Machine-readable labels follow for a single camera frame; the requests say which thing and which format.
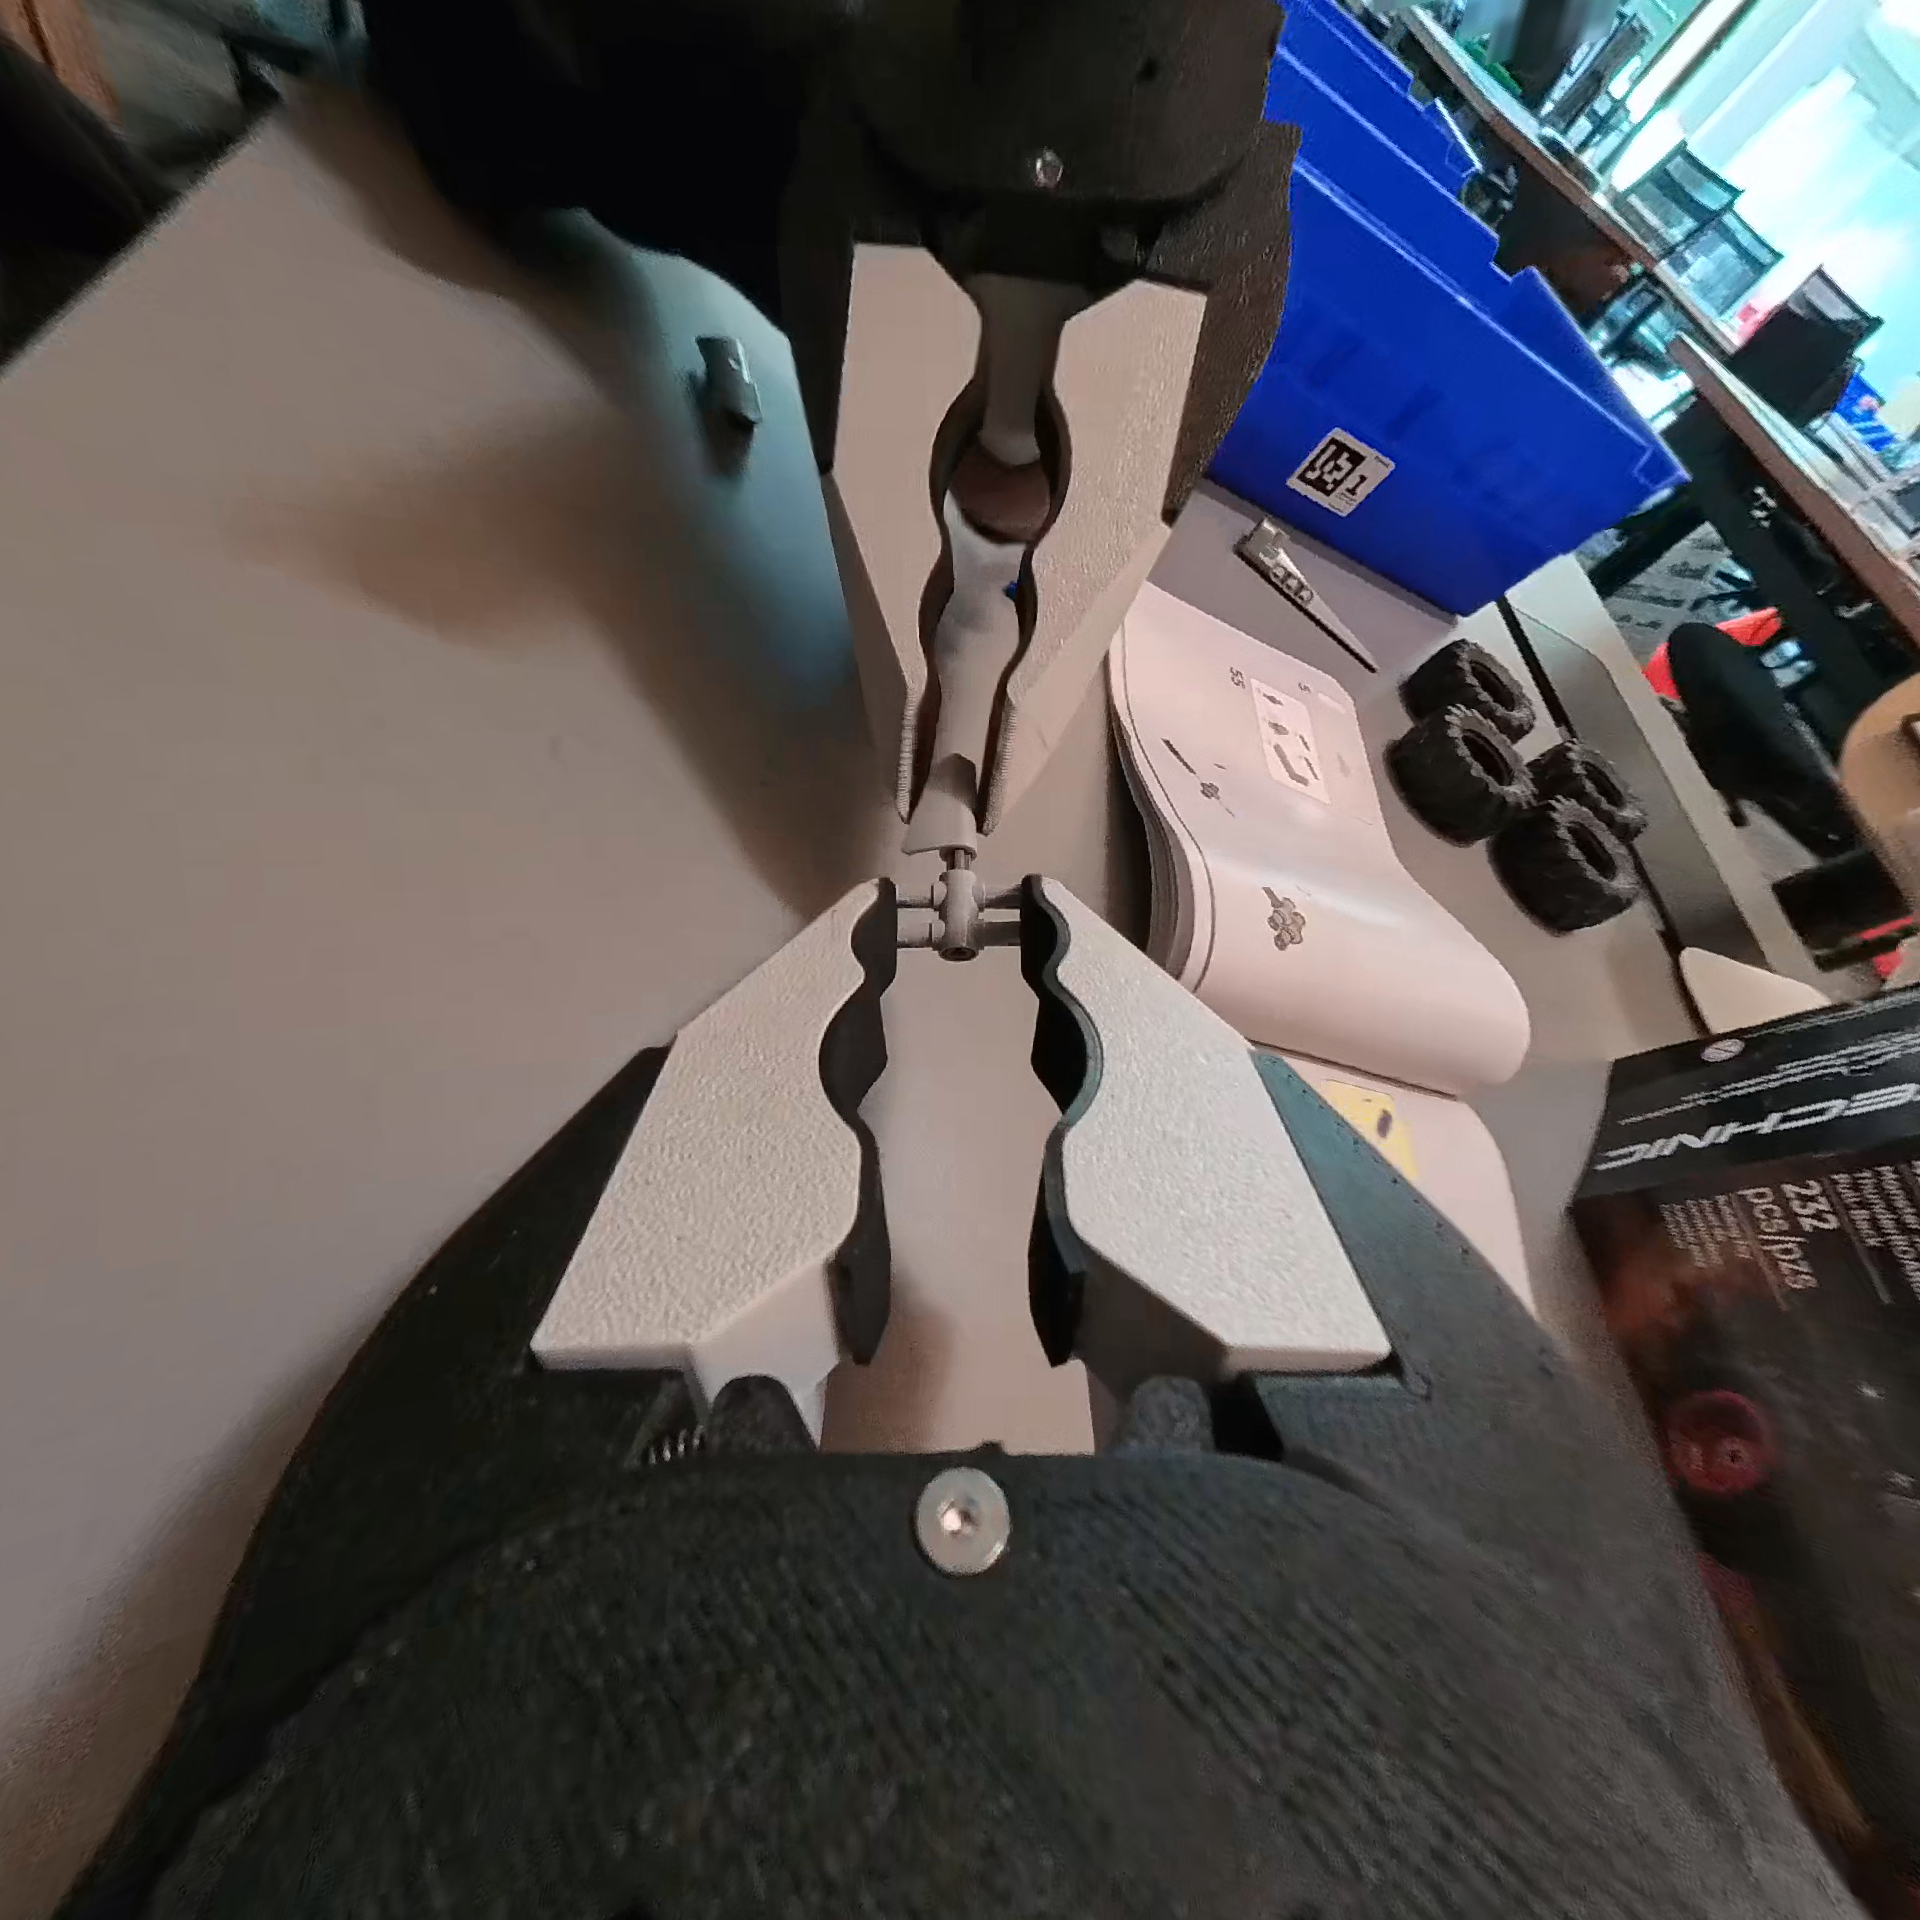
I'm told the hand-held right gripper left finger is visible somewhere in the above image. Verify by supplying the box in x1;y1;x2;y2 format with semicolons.
533;877;904;1434

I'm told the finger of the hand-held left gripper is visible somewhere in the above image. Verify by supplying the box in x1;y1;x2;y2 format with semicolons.
978;285;1215;838
827;245;981;824

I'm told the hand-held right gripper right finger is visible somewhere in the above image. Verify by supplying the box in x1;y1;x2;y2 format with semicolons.
1019;877;1397;1382

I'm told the small grey toy connector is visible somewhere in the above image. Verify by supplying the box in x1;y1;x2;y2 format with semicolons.
891;852;1038;963

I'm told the wooden office desk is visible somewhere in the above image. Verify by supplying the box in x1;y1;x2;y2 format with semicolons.
1401;0;1743;355
1664;335;1920;632

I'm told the grey desk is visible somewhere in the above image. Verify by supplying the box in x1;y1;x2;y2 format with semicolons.
0;82;1855;1912

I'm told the grey wedge toy panel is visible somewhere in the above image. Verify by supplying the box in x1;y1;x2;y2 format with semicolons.
1238;520;1379;672

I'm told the white instruction booklet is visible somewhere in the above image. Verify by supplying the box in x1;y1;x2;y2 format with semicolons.
1106;575;1539;1202

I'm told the blue tagged storage bin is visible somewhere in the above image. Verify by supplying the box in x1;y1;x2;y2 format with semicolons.
1208;158;1689;616

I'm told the black toy set box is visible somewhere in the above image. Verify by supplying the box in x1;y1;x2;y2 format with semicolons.
1569;990;1920;1920

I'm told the red object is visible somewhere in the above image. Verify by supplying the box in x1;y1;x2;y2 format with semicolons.
1640;604;1785;694

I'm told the black office chair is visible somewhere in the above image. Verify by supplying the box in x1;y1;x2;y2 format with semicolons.
1664;621;1864;856

